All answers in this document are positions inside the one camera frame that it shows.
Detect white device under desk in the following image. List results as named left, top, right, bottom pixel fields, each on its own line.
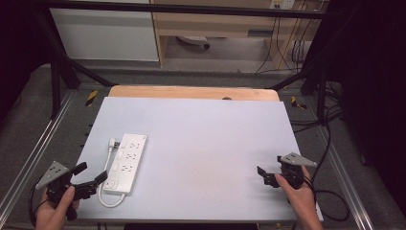
left=176, top=34, right=212, bottom=50

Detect white wall socket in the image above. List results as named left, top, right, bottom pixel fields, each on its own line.
left=268, top=0, right=295, bottom=11

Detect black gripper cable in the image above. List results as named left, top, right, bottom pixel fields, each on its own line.
left=304, top=123, right=351, bottom=222
left=28, top=178, right=50, bottom=226

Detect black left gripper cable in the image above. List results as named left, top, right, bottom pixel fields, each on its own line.
left=28, top=178, right=50, bottom=226

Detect person's left hand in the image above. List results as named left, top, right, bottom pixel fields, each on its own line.
left=34, top=186, right=80, bottom=230

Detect person's right hand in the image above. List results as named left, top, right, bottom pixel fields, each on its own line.
left=275, top=166, right=320, bottom=214

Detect black hanging cables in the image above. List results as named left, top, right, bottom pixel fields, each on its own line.
left=254, top=13, right=315, bottom=75

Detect black curtain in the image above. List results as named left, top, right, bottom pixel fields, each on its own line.
left=314, top=0, right=406, bottom=209
left=0, top=0, right=54, bottom=121

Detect white cabinet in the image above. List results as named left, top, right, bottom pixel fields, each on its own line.
left=49, top=8, right=160, bottom=62

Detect black metal frame bar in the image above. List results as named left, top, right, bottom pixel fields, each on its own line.
left=39, top=0, right=328, bottom=19

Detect yellow cable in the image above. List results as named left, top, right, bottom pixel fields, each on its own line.
left=277, top=9, right=305, bottom=71

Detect white power strip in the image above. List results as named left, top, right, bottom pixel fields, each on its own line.
left=102, top=132, right=148, bottom=196

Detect black metal stand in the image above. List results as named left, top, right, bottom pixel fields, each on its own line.
left=271, top=60, right=329, bottom=124
left=32, top=8, right=118, bottom=120

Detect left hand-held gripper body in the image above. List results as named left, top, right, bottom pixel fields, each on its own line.
left=35, top=160, right=99, bottom=221

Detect white power strip cable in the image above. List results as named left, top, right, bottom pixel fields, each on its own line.
left=97, top=147, right=127, bottom=209

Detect black floor cables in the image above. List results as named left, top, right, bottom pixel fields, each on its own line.
left=288, top=80, right=345, bottom=134

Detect aluminium floor rail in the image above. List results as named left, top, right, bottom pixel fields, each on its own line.
left=317, top=126, right=375, bottom=230
left=0, top=90, right=77, bottom=219

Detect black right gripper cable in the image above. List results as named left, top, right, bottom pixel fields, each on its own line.
left=304, top=123, right=351, bottom=222

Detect wooden table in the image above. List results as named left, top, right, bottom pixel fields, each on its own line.
left=108, top=84, right=282, bottom=103

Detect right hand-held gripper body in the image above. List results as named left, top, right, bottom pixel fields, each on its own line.
left=263, top=152, right=318, bottom=190

